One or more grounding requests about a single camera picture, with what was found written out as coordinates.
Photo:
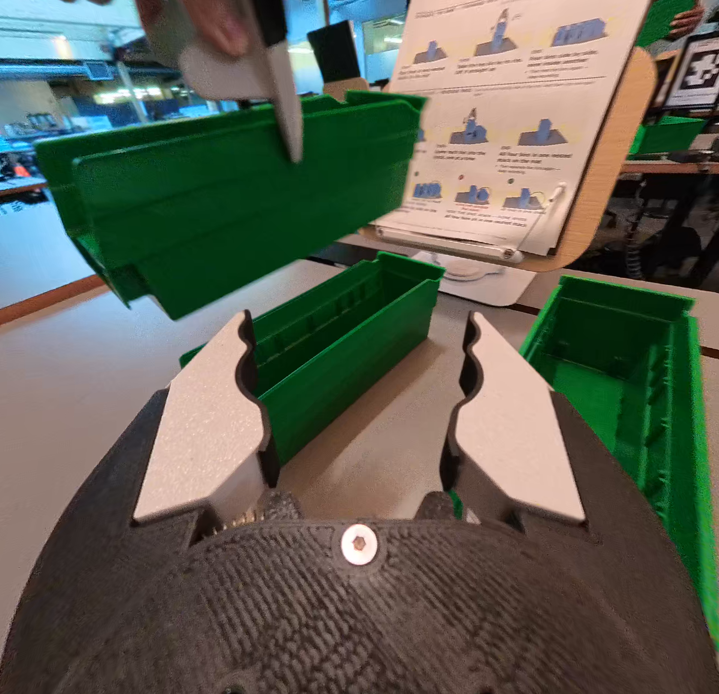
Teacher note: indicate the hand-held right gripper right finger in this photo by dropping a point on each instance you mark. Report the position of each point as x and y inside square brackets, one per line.
[517, 435]

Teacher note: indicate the background table black legs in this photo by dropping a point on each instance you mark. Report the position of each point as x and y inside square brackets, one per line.
[674, 167]

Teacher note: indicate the green plastic bin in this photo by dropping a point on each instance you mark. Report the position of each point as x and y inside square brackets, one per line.
[224, 216]
[595, 390]
[668, 138]
[348, 368]
[663, 17]

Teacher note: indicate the printed instruction sheet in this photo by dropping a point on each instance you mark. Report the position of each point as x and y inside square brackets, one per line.
[505, 87]

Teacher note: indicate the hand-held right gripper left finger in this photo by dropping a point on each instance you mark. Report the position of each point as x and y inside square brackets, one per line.
[208, 435]

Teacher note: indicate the black white marker sign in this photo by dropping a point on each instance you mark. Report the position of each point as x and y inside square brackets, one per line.
[702, 70]

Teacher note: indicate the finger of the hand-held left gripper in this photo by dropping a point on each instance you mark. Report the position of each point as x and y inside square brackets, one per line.
[224, 76]
[286, 98]

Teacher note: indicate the person's left hand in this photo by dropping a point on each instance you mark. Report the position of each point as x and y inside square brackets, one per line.
[213, 14]

